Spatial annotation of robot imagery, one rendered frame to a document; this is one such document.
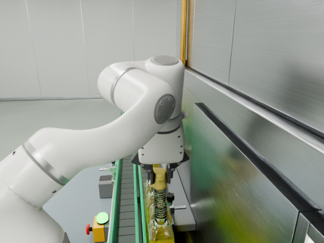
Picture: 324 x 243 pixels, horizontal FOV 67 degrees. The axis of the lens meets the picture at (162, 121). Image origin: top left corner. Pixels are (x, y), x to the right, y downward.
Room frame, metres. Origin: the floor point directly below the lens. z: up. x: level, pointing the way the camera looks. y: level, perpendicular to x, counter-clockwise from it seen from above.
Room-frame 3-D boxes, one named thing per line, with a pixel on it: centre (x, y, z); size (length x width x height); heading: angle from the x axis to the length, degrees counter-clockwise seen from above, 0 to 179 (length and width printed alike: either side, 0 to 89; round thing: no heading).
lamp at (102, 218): (0.76, 0.23, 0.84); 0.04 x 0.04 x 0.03
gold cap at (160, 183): (0.51, 0.01, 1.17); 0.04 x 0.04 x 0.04
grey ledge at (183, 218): (1.15, -0.02, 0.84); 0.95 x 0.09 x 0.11; 7
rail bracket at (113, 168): (0.94, 0.24, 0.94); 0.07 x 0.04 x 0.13; 97
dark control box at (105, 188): (1.04, 0.27, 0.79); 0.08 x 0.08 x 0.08; 7
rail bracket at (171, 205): (0.68, -0.05, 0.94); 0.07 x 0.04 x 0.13; 97
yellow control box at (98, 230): (0.76, 0.23, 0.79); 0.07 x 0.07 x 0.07; 7
